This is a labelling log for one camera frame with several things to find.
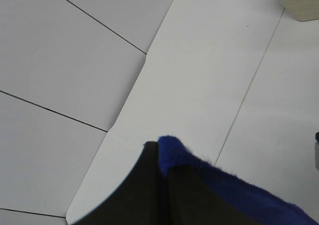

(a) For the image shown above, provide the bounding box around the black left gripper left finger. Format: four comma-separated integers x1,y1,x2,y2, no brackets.
76,142,160,225

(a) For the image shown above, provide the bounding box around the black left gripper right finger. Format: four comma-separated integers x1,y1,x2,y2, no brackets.
167,166,239,225

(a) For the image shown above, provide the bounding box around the blue microfibre towel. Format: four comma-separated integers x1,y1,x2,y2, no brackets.
158,136,316,225

